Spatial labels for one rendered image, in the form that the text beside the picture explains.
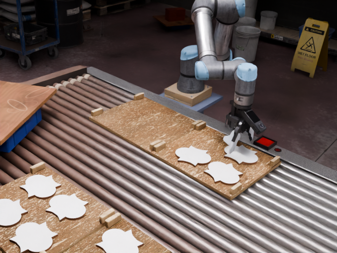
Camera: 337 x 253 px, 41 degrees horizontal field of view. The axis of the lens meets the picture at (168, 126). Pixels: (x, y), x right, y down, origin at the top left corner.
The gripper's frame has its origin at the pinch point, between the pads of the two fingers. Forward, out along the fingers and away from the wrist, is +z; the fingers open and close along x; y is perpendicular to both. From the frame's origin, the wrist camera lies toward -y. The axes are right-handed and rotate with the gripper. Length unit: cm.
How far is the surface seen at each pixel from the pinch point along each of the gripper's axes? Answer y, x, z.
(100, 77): 105, -11, 4
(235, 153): 1.7, 1.6, 2.5
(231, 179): -8.4, 18.1, 2.6
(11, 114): 75, 60, -8
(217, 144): 12.2, -0.2, 3.5
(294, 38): 187, -398, 81
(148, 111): 54, 1, 3
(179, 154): 16.6, 19.8, 2.2
